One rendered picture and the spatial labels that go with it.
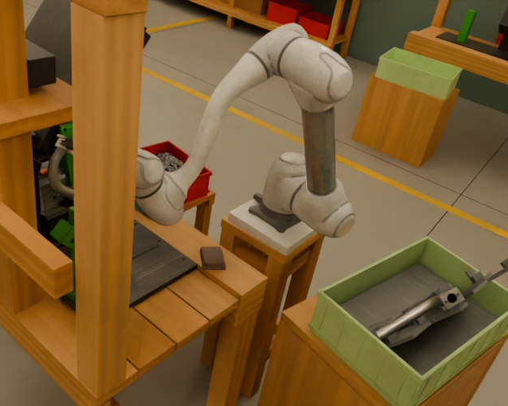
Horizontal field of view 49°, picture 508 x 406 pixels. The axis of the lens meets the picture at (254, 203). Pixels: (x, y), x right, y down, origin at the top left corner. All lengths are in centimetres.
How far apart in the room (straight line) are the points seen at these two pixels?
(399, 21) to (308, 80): 557
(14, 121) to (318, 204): 104
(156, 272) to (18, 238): 60
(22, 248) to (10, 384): 141
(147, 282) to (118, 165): 77
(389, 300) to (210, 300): 65
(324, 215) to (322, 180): 14
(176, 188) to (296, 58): 50
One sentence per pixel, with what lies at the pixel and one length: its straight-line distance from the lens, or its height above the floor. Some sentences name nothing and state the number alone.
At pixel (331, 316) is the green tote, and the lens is 183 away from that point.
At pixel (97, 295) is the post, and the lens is 130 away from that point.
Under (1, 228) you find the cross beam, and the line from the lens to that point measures 146.
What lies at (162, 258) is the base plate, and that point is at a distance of 192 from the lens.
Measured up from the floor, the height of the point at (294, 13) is 44.
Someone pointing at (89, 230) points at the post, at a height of 140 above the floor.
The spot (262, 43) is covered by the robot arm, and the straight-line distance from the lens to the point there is 169.
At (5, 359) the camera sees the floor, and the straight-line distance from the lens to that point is 284.
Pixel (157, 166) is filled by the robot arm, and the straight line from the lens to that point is 153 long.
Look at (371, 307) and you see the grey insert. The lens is 201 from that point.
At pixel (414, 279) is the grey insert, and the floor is 85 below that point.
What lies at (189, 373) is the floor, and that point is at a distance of 275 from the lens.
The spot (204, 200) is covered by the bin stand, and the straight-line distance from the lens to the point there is 243.
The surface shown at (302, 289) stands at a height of 53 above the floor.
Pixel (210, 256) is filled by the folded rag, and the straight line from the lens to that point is 190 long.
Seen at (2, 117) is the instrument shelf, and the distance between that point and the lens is 134.
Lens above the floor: 213
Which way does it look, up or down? 33 degrees down
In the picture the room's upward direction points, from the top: 11 degrees clockwise
